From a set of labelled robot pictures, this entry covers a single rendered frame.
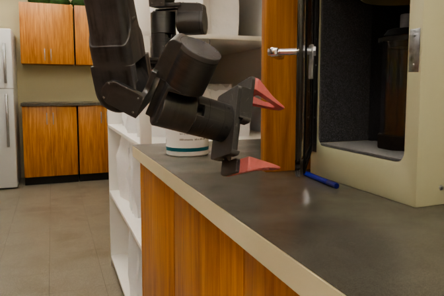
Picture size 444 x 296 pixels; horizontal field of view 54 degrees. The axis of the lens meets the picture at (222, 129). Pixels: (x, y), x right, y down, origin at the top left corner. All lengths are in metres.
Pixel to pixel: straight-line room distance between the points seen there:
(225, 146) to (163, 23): 0.46
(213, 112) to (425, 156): 0.38
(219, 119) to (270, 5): 0.50
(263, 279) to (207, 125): 0.25
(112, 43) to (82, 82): 5.55
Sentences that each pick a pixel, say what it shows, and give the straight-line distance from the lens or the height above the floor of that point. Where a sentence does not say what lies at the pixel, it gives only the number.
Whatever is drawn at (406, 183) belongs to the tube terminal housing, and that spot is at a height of 0.98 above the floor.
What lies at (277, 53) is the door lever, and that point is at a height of 1.20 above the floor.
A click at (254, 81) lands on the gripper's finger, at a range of 0.65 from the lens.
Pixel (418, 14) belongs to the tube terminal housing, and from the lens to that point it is 0.80.
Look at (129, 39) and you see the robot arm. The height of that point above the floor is 1.20.
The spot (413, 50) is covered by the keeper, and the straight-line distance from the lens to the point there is 0.80.
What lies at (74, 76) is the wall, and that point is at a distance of 6.12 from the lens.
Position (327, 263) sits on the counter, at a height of 0.94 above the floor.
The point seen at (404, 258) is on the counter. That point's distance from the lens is 0.58.
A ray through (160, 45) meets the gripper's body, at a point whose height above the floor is 1.23.
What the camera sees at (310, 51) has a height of 1.20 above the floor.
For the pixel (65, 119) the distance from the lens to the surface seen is 5.57.
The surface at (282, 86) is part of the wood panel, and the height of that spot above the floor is 1.14.
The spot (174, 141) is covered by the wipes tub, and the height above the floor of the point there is 0.99.
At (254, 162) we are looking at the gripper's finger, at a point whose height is 1.03.
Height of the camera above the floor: 1.14
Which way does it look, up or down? 5 degrees down
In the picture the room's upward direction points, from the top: straight up
